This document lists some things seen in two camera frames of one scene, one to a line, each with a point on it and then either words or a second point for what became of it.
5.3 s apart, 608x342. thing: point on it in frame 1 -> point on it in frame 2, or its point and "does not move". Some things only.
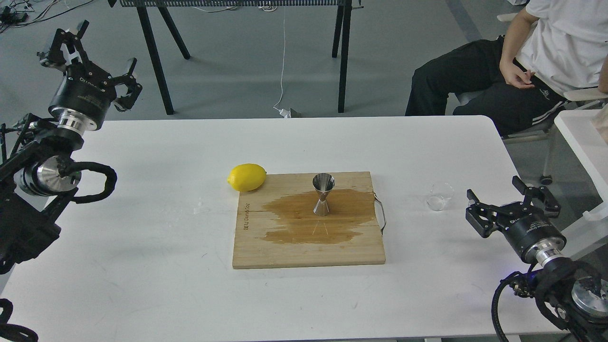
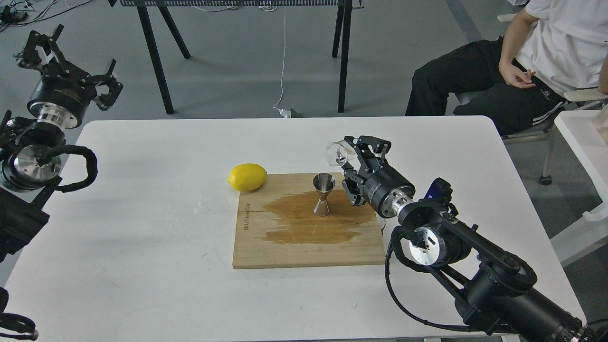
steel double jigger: x=323 y=183 does not move
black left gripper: x=87 y=91 -> x=64 y=92
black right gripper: x=537 y=239 -> x=386 y=188
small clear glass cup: x=440 y=193 -> x=339 y=153
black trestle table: x=153 y=17 does not move
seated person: x=519 y=79 does not move
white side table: x=586 y=131 does not move
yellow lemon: x=246 y=177 does not move
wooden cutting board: x=276 y=226 does not move
